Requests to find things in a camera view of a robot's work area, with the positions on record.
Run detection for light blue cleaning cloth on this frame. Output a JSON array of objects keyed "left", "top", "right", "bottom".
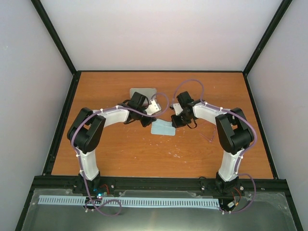
[{"left": 151, "top": 119, "right": 176, "bottom": 136}]

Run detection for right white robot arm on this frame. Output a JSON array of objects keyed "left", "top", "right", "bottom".
[{"left": 170, "top": 91, "right": 257, "bottom": 194}]

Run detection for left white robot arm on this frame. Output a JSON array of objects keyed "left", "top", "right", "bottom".
[{"left": 67, "top": 92, "right": 161, "bottom": 194}]

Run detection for transparent pink sunglasses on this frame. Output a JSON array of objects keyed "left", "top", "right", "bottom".
[{"left": 199, "top": 128, "right": 217, "bottom": 143}]

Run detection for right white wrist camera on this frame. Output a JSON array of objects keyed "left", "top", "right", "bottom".
[{"left": 172, "top": 103, "right": 183, "bottom": 116}]

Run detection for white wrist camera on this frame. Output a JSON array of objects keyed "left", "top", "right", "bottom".
[
  {"left": 145, "top": 99, "right": 161, "bottom": 116},
  {"left": 172, "top": 103, "right": 183, "bottom": 116}
]

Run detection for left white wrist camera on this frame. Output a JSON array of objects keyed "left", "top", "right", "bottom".
[{"left": 145, "top": 99, "right": 161, "bottom": 116}]

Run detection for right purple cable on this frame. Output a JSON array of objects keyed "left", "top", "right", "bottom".
[{"left": 173, "top": 78, "right": 258, "bottom": 215}]

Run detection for light blue slotted cable duct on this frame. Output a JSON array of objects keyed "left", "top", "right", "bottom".
[{"left": 38, "top": 195, "right": 219, "bottom": 209}]

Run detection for black aluminium frame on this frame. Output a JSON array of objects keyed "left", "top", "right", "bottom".
[{"left": 16, "top": 0, "right": 303, "bottom": 231}]

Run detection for metal base plate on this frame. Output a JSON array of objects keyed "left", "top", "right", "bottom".
[{"left": 23, "top": 189, "right": 296, "bottom": 231}]

